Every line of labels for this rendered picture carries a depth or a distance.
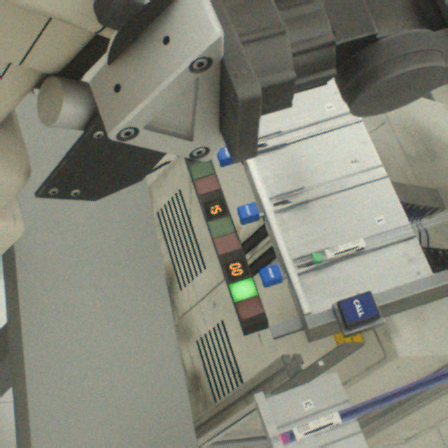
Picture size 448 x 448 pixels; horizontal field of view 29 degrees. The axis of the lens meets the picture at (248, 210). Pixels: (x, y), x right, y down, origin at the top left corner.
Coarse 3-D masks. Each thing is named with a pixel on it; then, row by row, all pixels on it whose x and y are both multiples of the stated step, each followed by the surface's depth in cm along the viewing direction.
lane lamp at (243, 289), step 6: (240, 282) 128; (246, 282) 128; (252, 282) 128; (234, 288) 128; (240, 288) 128; (246, 288) 128; (252, 288) 128; (234, 294) 127; (240, 294) 127; (246, 294) 127; (252, 294) 127; (234, 300) 127
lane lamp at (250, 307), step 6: (246, 300) 127; (252, 300) 127; (258, 300) 127; (240, 306) 126; (246, 306) 126; (252, 306) 126; (258, 306) 126; (240, 312) 126; (246, 312) 126; (252, 312) 126; (258, 312) 126; (264, 312) 126
